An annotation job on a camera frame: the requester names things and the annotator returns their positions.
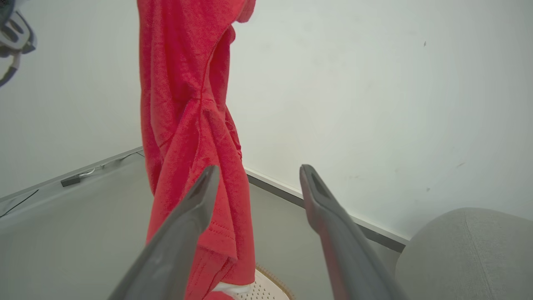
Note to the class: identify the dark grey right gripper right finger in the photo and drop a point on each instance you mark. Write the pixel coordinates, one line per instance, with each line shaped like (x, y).
(345, 250)

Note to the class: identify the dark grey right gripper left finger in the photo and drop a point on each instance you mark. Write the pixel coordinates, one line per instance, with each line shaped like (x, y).
(175, 241)

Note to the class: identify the small dark grey floor box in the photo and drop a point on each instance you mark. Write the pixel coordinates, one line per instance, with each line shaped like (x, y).
(70, 181)

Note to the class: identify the grey fabric sofa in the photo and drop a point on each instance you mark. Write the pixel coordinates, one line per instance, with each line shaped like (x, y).
(466, 258)

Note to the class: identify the red jersey garment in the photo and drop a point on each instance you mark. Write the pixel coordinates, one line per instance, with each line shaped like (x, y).
(183, 104)

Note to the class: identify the white perforated laundry basket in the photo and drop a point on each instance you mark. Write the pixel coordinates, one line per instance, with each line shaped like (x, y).
(266, 291)

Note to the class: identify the white and black baseboard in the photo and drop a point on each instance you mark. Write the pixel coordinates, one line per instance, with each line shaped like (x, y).
(287, 193)

